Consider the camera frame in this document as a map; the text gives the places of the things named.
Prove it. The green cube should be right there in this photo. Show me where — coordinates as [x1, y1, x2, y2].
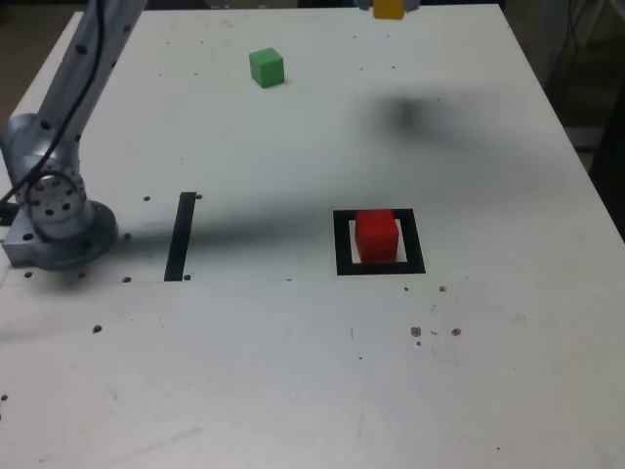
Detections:
[248, 47, 285, 89]

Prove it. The red cube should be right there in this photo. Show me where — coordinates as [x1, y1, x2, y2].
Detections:
[354, 208, 400, 264]

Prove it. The long black cable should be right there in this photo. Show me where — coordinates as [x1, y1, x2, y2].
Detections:
[0, 0, 106, 216]

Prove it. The yellow cube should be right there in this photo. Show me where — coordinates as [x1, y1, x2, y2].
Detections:
[373, 0, 406, 21]

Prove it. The black tape square outline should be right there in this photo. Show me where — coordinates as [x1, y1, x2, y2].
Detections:
[332, 208, 427, 277]

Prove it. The black tape strip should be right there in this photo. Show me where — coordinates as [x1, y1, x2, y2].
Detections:
[163, 192, 197, 283]

